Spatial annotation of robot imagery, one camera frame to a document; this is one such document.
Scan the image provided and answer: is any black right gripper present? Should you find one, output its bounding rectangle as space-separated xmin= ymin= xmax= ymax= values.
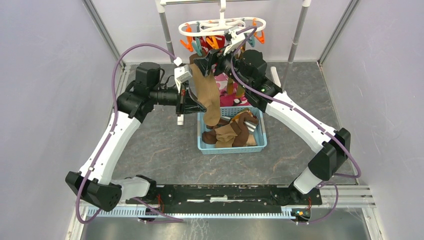
xmin=193 ymin=42 xmax=251 ymax=91

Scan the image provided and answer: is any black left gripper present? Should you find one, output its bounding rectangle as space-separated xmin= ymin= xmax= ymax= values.
xmin=150 ymin=80 xmax=207 ymax=117

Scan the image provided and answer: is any white round clip hanger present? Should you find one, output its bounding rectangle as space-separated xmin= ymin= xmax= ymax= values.
xmin=178 ymin=0 xmax=267 ymax=56

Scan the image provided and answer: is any red sock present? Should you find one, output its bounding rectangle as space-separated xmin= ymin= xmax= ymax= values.
xmin=205 ymin=35 xmax=226 ymax=49

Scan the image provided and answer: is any striped olive cream sock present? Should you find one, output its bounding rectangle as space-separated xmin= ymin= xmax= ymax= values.
xmin=231 ymin=108 xmax=252 ymax=122

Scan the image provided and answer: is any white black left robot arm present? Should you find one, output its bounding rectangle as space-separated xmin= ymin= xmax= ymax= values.
xmin=65 ymin=62 xmax=206 ymax=212

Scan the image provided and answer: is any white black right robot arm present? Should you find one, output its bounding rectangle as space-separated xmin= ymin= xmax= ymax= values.
xmin=193 ymin=49 xmax=352 ymax=204

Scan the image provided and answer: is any pink camouflage cloth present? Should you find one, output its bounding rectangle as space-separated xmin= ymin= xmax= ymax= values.
xmin=214 ymin=73 xmax=250 ymax=107

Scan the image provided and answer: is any light blue plastic basket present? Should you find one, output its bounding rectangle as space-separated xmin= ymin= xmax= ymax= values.
xmin=197 ymin=106 xmax=268 ymax=155

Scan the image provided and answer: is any white drying rack stand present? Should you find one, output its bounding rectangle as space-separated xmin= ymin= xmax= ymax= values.
xmin=153 ymin=0 xmax=313 ymax=127

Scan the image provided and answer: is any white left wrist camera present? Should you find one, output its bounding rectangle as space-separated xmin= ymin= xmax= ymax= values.
xmin=173 ymin=57 xmax=193 ymax=92

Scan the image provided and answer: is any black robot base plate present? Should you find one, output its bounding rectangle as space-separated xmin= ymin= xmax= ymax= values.
xmin=140 ymin=184 xmax=323 ymax=215

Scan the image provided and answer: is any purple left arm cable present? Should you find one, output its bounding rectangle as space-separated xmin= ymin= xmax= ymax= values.
xmin=75 ymin=43 xmax=185 ymax=225

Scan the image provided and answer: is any white slotted cable duct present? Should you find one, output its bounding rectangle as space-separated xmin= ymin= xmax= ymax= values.
xmin=86 ymin=206 xmax=312 ymax=220

